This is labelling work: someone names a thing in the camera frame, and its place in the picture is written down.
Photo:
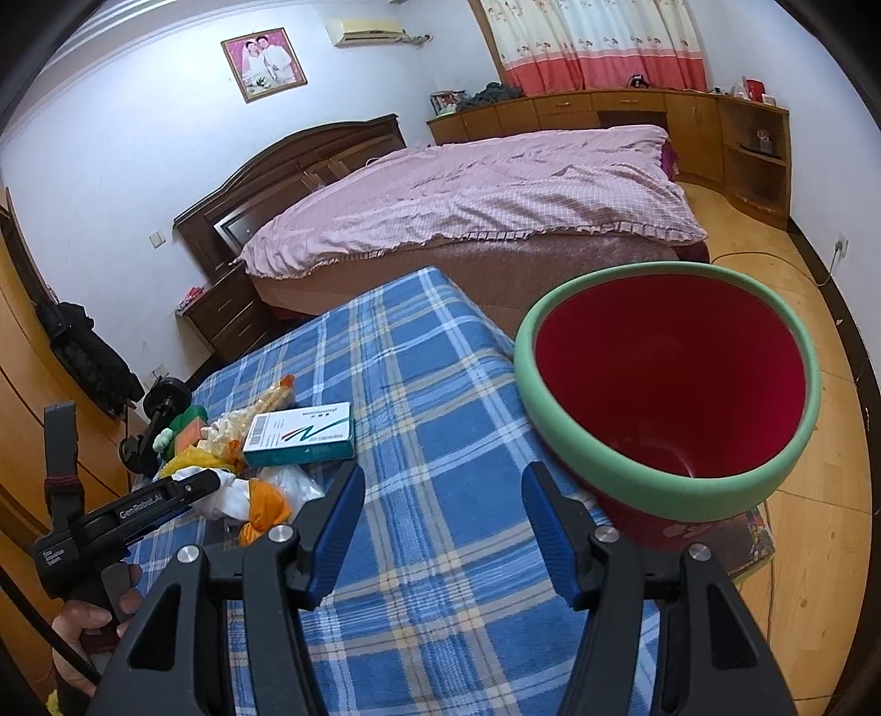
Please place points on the small black object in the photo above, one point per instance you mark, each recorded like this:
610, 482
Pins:
639, 81

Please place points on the dark wooden nightstand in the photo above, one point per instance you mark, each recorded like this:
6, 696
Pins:
230, 313

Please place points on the red bin with green rim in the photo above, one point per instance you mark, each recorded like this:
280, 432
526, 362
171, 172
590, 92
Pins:
661, 358

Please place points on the light wooden wardrobe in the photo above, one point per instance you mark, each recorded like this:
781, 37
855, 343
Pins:
27, 385

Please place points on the white and green medicine box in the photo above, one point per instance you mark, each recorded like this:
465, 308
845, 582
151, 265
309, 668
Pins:
299, 434

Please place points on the white air conditioner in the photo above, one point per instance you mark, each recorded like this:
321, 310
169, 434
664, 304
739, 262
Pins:
365, 29

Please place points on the round green toy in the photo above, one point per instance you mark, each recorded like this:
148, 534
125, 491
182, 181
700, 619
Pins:
187, 417

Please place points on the black dumbbell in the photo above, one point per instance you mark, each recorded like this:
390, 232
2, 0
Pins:
165, 399

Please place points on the black jacket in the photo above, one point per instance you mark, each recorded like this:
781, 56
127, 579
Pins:
89, 358

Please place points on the small orange block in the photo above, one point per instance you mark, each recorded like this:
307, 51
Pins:
191, 434

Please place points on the orange yellow wrapper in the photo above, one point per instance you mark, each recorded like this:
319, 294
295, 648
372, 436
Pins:
265, 513

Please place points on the long wooden cabinet unit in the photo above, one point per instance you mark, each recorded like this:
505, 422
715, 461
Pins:
695, 131

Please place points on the framed wall photo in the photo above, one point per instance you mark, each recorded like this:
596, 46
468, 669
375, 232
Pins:
263, 63

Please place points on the crumpled pale plastic bag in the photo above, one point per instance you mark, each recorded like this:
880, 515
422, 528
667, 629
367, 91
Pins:
226, 427

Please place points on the white socket with plug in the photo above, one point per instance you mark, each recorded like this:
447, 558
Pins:
840, 245

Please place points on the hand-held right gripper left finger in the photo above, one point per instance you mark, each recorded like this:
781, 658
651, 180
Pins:
337, 537

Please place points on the pink checked duvet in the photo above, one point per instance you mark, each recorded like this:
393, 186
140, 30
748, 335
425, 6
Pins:
482, 186

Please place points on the dark floor mat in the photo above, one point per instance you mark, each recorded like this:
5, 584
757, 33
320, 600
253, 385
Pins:
757, 533

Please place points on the blue plaid blanket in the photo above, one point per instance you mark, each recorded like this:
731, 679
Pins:
427, 385

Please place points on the cream and red curtain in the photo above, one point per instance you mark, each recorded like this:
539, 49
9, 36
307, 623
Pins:
592, 41

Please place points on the yellow foam mesh sleeve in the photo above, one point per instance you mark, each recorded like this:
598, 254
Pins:
189, 460

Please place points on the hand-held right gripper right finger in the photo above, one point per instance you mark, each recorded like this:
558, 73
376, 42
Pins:
550, 530

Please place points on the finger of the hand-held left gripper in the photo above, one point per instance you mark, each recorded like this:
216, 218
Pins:
189, 487

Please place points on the brown bed cover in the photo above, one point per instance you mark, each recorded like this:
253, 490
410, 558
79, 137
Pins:
495, 275

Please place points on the clear plastic bag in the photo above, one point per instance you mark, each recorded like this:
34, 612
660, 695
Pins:
296, 483

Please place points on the dark wooden headboard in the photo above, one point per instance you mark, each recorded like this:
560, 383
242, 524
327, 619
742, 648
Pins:
289, 158

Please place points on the small red box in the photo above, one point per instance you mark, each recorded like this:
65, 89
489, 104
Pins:
754, 90

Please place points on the pile of dark clothes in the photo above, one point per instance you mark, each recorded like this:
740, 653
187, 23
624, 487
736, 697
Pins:
490, 95

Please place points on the small red packet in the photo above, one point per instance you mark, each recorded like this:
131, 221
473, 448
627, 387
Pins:
191, 294

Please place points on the person's left hand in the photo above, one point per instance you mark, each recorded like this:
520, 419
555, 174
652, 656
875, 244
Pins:
72, 633

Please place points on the orange biscuit packet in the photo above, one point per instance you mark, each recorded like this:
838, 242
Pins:
274, 398

